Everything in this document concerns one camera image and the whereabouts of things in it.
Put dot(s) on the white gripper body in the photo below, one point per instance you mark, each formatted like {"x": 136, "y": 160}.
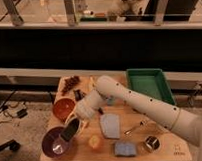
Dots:
{"x": 74, "y": 124}

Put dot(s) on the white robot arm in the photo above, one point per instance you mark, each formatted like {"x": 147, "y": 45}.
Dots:
{"x": 180, "y": 122}

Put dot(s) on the orange-brown bowl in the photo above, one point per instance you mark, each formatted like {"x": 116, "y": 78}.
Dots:
{"x": 62, "y": 108}

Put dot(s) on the purple bowl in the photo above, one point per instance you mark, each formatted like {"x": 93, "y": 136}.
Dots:
{"x": 57, "y": 141}

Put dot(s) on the dark small toy object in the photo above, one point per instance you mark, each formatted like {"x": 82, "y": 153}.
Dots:
{"x": 79, "y": 95}

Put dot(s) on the light blue folded cloth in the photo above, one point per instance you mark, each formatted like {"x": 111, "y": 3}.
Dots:
{"x": 110, "y": 126}

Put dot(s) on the orange fruit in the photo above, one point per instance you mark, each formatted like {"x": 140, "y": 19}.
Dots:
{"x": 96, "y": 142}

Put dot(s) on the blue round lid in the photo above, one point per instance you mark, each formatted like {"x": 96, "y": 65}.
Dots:
{"x": 110, "y": 101}

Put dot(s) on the bunch of dark grapes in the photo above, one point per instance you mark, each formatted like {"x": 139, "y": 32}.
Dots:
{"x": 70, "y": 83}

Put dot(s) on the blue sponge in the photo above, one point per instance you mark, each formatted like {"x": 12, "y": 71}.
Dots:
{"x": 127, "y": 149}

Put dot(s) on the metal spoon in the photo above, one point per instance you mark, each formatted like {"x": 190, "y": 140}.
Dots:
{"x": 142, "y": 123}

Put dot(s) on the black power adapter on floor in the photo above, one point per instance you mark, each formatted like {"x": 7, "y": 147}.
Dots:
{"x": 22, "y": 113}

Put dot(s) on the small metal cup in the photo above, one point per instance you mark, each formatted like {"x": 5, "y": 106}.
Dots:
{"x": 152, "y": 143}

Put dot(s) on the black object on floor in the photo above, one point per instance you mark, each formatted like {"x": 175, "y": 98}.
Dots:
{"x": 13, "y": 145}

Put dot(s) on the green plastic tray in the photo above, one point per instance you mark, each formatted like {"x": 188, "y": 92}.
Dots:
{"x": 150, "y": 81}

